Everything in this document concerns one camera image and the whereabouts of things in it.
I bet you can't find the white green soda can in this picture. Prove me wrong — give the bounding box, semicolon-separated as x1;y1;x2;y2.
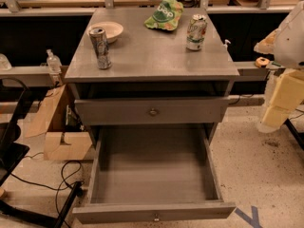
186;14;207;50

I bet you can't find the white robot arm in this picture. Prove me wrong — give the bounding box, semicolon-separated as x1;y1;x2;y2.
254;1;304;133

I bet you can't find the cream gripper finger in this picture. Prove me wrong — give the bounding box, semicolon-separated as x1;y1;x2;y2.
256;105;291;133

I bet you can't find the closed grey upper drawer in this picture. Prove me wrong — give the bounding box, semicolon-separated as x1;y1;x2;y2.
75;97;229;125

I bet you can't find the black stand leg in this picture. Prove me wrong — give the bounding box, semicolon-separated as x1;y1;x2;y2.
284;119;304;150

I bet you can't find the clear plastic sanitizer bottle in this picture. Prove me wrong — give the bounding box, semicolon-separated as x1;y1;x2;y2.
47;49;62;73

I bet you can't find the silver blue redbull can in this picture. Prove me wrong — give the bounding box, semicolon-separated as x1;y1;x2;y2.
89;27;111;69

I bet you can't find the open grey middle drawer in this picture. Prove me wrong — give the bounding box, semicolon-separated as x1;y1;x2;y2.
73;124;236;224

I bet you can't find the green chip bag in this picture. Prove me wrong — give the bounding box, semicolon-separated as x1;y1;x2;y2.
144;0;183;31

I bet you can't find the white ceramic bowl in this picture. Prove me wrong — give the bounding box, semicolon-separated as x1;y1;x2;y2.
86;22;124;44

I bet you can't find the blue tape floor mark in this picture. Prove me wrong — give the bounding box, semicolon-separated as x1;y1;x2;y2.
235;206;263;228

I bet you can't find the black chair frame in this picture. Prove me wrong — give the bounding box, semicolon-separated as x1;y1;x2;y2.
0;77;83;228

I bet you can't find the small white pump bottle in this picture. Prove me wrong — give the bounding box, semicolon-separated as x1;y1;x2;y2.
223;39;231;51

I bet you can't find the grey wooden drawer cabinet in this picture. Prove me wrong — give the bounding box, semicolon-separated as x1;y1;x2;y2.
66;8;238;138

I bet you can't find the open cardboard box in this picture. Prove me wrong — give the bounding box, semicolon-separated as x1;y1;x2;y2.
25;85;92;161

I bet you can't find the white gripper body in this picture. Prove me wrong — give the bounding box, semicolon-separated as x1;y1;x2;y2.
269;69;304;111

